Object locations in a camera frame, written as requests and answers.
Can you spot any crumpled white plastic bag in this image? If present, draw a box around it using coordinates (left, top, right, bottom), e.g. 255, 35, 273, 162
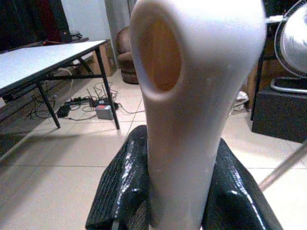
232, 92, 250, 112

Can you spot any black power adapter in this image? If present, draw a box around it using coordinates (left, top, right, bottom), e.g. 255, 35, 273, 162
57, 105, 71, 118

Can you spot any white standing fan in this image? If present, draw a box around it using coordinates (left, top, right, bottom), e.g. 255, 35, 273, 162
270, 0, 307, 93

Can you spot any black router with antennas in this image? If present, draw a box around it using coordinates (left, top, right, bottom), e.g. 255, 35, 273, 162
86, 82, 111, 108

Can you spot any metal broom pole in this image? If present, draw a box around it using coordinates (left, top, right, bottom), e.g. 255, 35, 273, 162
258, 140, 307, 190

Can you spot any folding table with black legs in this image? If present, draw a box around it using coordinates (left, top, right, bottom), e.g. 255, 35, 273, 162
0, 39, 120, 130

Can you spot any black floor cable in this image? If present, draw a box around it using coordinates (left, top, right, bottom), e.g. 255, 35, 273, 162
109, 90, 144, 115

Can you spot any white round floor fan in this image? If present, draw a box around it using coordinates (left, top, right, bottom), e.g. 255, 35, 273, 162
43, 68, 74, 112

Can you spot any cardboard box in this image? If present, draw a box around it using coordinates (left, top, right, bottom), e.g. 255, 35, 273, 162
92, 39, 118, 77

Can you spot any brown round armchair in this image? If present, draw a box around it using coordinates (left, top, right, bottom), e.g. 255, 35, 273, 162
116, 24, 140, 84

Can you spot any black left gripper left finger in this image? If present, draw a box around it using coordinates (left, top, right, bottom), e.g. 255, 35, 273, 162
85, 125, 151, 230

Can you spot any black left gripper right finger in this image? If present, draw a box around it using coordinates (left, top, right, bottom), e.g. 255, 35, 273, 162
202, 138, 284, 230

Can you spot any black speaker box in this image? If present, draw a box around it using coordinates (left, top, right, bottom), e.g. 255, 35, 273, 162
251, 85, 307, 144

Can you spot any grey and red power device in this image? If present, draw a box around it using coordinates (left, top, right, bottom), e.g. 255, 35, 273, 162
95, 104, 114, 120

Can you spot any black power strip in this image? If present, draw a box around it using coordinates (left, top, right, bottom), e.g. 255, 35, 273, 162
64, 96, 91, 105

